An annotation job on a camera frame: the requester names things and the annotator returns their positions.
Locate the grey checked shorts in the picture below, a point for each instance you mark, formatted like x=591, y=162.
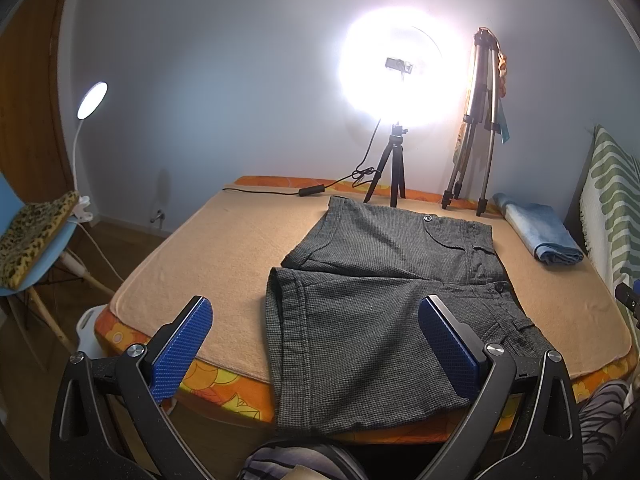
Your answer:
x=345, y=347

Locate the orange floral bed sheet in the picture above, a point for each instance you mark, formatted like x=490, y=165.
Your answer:
x=219, y=394

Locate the folded light blue jeans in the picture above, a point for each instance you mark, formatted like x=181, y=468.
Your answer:
x=541, y=230

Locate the tall grey tripod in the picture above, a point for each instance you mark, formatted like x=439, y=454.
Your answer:
x=477, y=120

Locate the small black tripod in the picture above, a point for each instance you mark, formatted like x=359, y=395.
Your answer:
x=393, y=151

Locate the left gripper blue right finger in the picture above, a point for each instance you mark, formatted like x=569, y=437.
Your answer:
x=545, y=440

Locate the green white striped pillow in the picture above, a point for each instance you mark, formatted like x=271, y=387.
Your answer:
x=609, y=211

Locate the colourful hanging fabric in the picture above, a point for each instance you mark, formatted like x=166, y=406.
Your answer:
x=500, y=90

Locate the bright ring light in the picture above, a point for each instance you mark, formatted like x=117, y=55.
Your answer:
x=405, y=65

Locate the leopard print cushion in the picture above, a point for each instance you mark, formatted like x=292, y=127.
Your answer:
x=29, y=234

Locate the blue chair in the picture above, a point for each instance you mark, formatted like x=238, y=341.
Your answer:
x=57, y=252

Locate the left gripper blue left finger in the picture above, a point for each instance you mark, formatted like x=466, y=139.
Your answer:
x=86, y=441

